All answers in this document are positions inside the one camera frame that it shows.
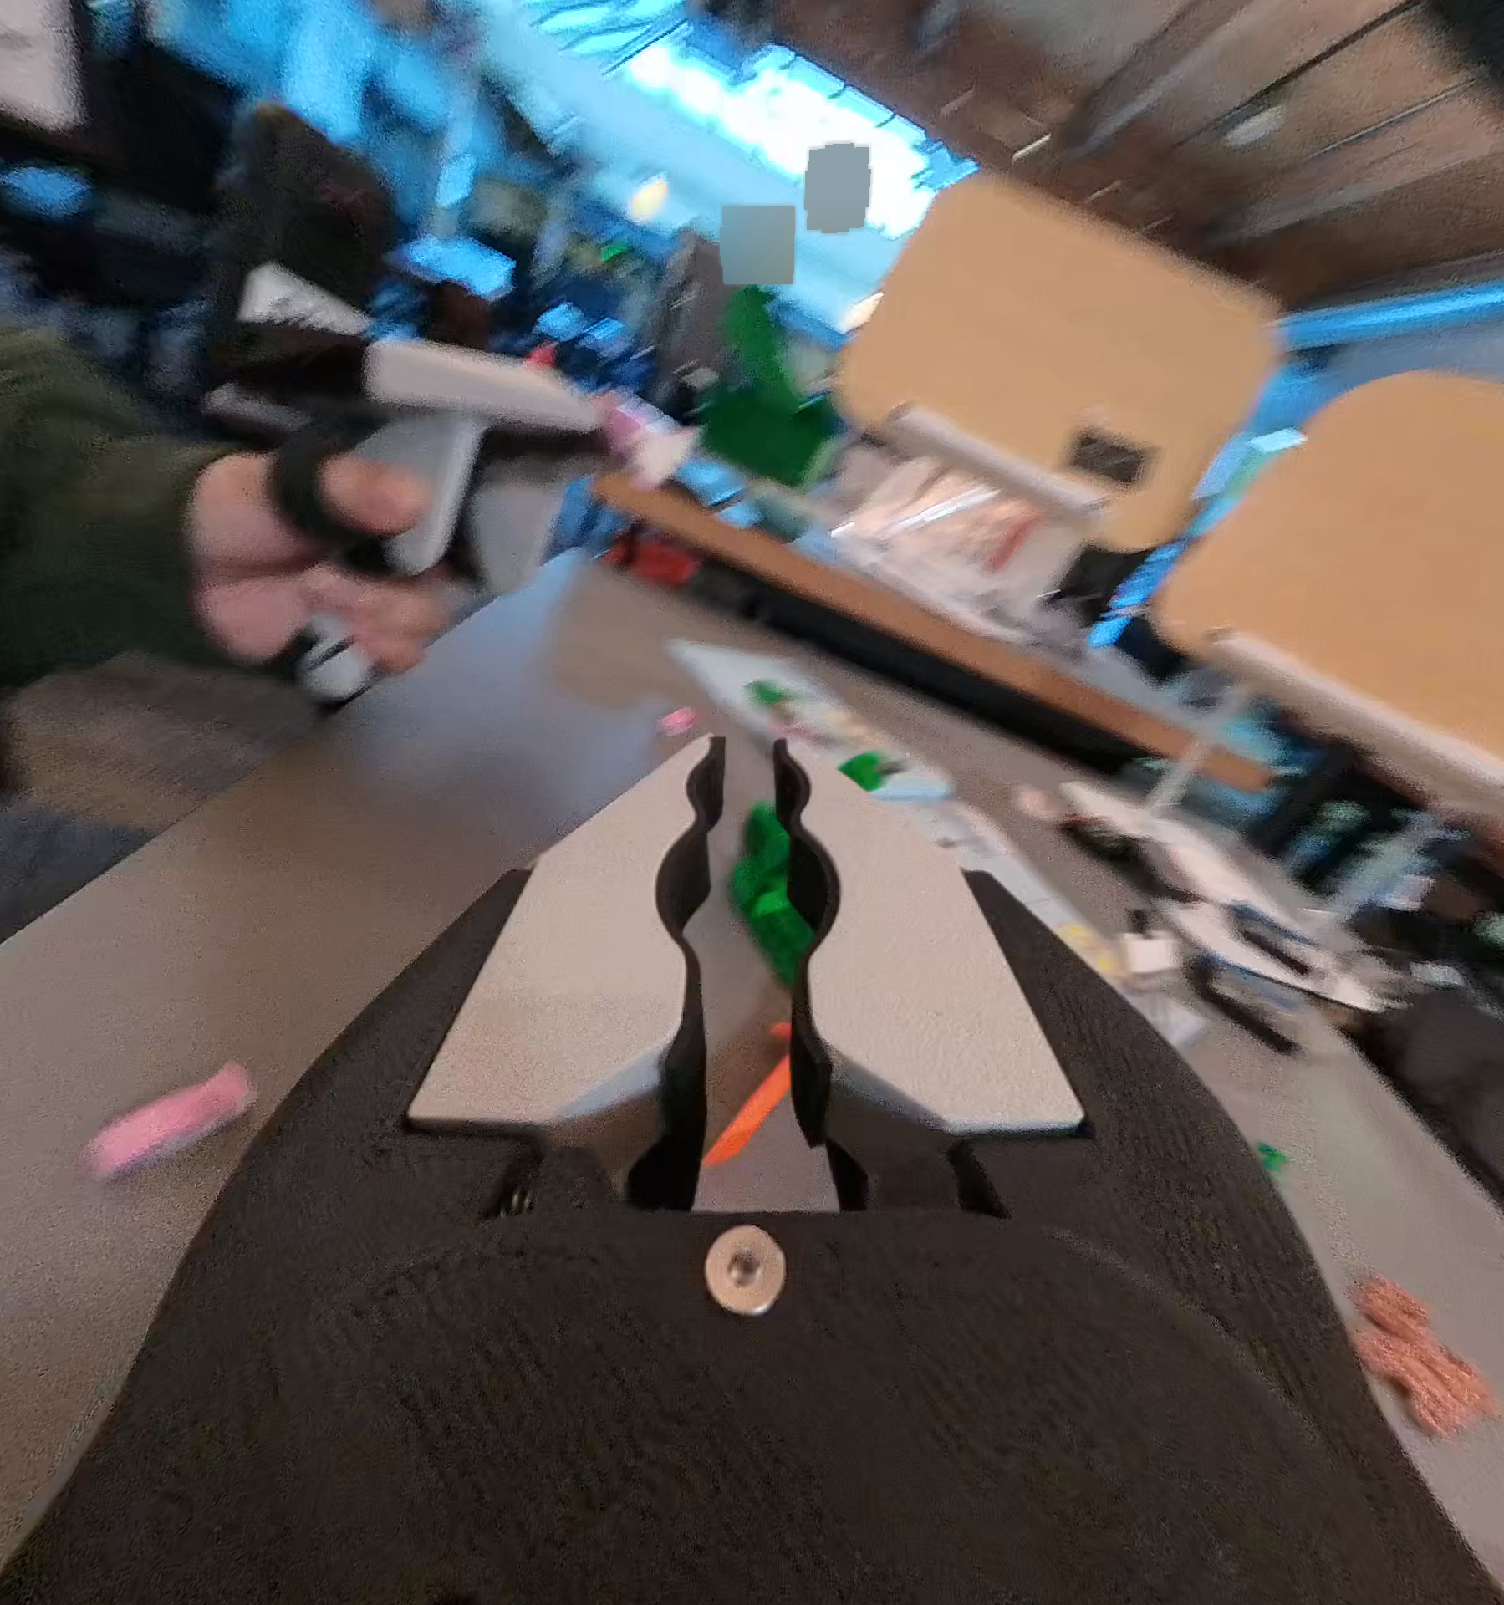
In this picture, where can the salmon pink lego pieces cluster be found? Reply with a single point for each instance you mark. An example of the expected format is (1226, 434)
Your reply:
(1422, 1360)

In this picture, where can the orange lego separator tool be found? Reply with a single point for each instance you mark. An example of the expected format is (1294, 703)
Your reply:
(751, 1109)

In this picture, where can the pile of papers and parts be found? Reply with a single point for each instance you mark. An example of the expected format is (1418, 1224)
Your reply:
(1216, 903)

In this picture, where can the wooden table with dark edge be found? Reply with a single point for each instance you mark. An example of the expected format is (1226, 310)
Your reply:
(901, 627)

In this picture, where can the pink and white lego piece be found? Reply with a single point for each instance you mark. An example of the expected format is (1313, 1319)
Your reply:
(644, 442)

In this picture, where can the lego instruction booklet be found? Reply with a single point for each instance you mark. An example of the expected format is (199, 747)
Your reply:
(813, 720)

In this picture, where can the small pink lego piece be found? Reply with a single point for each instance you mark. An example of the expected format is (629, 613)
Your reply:
(675, 720)

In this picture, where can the person's left hand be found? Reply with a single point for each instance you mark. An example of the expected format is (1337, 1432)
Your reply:
(263, 564)

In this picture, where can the pink lego brick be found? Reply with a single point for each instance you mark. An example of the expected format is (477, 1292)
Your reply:
(171, 1119)

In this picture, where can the person's left forearm green sleeve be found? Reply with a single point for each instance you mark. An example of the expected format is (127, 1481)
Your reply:
(62, 514)

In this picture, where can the green lego leaf piece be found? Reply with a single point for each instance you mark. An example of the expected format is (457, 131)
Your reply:
(771, 897)

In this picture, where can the small green lego piece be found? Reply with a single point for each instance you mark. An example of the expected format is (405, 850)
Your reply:
(868, 769)

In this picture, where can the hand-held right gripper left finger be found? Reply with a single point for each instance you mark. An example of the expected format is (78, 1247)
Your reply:
(562, 990)

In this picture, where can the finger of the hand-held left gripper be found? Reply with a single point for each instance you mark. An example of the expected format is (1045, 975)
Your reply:
(488, 385)

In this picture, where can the clear plastic bags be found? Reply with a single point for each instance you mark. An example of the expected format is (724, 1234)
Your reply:
(951, 520)

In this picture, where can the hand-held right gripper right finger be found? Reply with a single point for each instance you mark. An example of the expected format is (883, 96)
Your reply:
(940, 1002)

